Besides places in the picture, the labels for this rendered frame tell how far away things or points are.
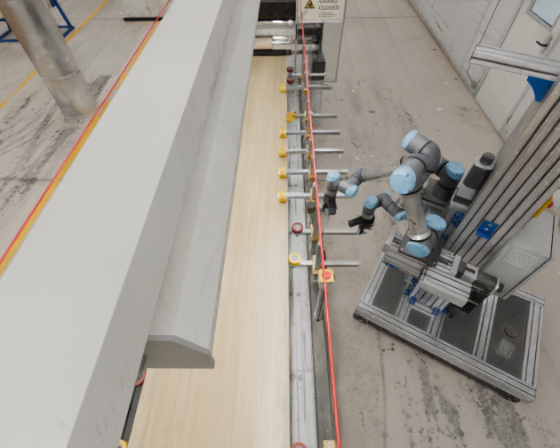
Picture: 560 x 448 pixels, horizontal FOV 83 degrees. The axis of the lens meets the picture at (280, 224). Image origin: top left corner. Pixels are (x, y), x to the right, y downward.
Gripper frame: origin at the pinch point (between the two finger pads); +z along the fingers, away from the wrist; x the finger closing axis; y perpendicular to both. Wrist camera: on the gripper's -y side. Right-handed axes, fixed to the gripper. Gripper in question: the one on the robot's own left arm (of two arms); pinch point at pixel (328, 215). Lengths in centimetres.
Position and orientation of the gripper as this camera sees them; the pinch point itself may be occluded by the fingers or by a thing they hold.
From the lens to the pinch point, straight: 211.5
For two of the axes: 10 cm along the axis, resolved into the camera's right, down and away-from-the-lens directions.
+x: -10.0, 0.0, 0.2
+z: 0.1, 6.2, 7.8
